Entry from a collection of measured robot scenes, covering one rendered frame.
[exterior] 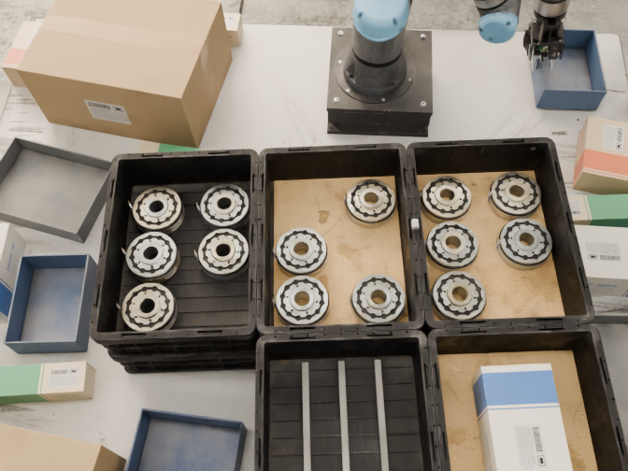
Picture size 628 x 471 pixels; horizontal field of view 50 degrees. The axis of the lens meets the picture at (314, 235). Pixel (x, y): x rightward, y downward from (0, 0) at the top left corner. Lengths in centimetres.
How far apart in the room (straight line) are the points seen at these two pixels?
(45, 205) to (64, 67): 32
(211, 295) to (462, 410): 52
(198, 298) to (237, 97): 62
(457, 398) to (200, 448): 51
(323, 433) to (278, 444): 8
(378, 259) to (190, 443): 52
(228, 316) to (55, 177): 63
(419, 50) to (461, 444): 94
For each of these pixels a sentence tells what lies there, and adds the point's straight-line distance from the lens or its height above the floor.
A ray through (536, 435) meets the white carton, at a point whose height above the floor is 92.
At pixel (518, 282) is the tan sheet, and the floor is 83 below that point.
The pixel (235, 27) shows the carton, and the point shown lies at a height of 76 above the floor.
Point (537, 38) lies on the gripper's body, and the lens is 166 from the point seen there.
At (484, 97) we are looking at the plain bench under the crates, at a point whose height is 70.
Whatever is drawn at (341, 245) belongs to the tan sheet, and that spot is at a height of 83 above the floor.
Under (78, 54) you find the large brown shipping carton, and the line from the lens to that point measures 168.
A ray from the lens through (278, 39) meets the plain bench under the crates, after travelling 189.
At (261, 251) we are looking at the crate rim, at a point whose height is 93.
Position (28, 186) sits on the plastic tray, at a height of 70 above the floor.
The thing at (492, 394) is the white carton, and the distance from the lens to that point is 120.
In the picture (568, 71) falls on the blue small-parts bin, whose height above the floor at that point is 71.
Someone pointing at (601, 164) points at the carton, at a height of 77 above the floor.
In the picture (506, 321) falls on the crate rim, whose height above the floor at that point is 93.
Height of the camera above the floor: 205
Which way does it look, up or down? 62 degrees down
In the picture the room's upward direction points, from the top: 4 degrees counter-clockwise
